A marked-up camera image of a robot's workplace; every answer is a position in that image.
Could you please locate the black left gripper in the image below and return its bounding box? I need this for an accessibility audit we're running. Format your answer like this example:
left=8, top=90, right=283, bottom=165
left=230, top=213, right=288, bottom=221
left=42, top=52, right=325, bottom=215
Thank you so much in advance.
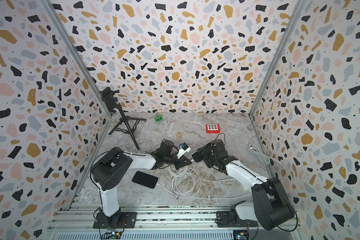
left=163, top=155, right=193, bottom=171

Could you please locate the black phone pale green case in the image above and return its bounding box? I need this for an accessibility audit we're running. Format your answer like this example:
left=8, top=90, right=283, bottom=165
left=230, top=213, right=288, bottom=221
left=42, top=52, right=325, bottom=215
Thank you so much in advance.
left=192, top=152, right=204, bottom=163

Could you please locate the white charging cable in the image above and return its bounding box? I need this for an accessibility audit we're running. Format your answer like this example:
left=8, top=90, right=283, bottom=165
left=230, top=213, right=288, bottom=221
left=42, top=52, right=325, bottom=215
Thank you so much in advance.
left=157, top=161, right=256, bottom=200

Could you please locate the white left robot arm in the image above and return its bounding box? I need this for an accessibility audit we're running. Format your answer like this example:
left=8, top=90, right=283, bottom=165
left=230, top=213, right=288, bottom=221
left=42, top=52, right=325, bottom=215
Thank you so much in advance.
left=91, top=140, right=192, bottom=217

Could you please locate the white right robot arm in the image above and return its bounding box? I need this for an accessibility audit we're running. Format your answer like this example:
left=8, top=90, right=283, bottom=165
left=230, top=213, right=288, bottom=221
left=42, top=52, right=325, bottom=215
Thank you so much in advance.
left=192, top=139, right=297, bottom=231

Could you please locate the black tripod with phone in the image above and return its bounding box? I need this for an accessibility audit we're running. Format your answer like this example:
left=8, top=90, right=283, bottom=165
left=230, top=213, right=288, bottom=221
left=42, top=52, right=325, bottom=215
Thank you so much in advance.
left=100, top=87, right=146, bottom=150

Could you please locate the red block white grid top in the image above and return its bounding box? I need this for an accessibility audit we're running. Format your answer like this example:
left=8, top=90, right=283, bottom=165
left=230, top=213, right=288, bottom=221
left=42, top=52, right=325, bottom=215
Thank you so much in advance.
left=206, top=124, right=221, bottom=134

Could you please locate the green toy cube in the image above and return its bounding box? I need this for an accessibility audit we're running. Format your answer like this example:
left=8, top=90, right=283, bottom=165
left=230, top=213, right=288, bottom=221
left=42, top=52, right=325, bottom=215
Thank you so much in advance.
left=155, top=114, right=163, bottom=122

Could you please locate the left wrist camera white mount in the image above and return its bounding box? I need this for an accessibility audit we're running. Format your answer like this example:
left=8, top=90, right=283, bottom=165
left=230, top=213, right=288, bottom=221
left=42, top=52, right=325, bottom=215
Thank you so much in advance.
left=177, top=143, right=191, bottom=159

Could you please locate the thick white power cord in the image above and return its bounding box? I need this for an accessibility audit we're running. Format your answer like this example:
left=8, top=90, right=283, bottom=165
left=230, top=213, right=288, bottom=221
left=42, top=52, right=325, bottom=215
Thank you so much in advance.
left=247, top=143, right=289, bottom=184

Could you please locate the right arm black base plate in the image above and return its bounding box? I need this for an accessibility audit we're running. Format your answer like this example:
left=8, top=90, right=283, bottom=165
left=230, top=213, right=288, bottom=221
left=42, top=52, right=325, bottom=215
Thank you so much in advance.
left=216, top=202, right=259, bottom=228

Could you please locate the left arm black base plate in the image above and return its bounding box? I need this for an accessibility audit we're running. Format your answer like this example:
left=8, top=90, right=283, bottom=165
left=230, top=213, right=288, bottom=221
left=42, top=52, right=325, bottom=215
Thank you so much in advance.
left=93, top=210, right=137, bottom=229

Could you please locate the aluminium front rail frame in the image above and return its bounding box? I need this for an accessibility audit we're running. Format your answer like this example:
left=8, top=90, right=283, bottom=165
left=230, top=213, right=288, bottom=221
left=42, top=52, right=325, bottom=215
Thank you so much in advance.
left=46, top=203, right=305, bottom=240

